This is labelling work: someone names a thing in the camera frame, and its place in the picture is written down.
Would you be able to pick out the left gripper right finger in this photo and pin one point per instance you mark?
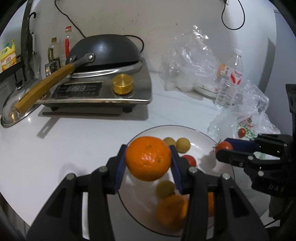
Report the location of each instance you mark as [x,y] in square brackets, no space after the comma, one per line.
[234,216]

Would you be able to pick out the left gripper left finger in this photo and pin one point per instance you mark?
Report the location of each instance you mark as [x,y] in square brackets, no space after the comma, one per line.
[61,216]

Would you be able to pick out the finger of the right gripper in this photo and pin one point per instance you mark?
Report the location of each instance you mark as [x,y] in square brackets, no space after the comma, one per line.
[243,145]
[234,158]

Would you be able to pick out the orange mandarin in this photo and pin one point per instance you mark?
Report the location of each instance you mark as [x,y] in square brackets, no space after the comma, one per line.
[171,212]
[210,204]
[148,158]

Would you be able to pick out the orange mandarin front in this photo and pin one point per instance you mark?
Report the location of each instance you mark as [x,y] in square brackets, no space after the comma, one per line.
[171,212]

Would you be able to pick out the yellow green longan fruit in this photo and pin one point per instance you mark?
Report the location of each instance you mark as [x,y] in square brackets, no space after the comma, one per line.
[183,145]

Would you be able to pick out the yellow green longan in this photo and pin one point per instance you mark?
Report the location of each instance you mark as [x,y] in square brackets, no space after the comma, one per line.
[165,189]
[170,141]

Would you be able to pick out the printed clear plastic bag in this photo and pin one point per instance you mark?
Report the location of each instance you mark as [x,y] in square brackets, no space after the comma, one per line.
[228,123]

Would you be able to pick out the crumpled bag right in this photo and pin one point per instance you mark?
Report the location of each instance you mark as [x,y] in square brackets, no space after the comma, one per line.
[252,97]

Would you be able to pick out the white round plate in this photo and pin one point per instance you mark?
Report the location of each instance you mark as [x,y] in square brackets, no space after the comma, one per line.
[139,198]

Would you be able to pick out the clear water bottle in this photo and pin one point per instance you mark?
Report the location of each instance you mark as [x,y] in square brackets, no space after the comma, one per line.
[229,83]

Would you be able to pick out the white dish under bag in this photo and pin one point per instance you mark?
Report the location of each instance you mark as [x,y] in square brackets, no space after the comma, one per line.
[205,92]

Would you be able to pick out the large orange at back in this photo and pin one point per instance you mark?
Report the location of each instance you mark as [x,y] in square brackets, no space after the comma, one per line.
[220,71]

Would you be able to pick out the crumpled clear plastic bag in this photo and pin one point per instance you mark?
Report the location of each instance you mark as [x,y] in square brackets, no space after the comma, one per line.
[189,64]

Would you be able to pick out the steel pot lid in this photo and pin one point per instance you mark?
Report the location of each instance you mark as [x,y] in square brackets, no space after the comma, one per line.
[12,112]

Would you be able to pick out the steel induction cooker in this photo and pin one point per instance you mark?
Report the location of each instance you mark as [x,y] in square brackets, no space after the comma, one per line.
[95,89]

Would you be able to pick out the black metal shelf rack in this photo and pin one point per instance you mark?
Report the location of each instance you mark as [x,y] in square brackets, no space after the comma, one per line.
[12,71]

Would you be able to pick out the dark vertical pipe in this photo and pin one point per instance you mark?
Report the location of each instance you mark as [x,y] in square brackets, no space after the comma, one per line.
[27,42]

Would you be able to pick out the oil bottle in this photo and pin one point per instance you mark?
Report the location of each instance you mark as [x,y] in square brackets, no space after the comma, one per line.
[54,52]

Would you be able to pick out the yellow detergent bottle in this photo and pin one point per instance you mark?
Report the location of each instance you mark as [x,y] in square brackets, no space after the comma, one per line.
[8,56]

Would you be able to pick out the red label sauce bottle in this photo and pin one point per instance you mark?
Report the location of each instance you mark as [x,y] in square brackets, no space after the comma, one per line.
[67,42]

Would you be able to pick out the black wok with wooden handle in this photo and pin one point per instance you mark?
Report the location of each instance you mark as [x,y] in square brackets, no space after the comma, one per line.
[94,51]

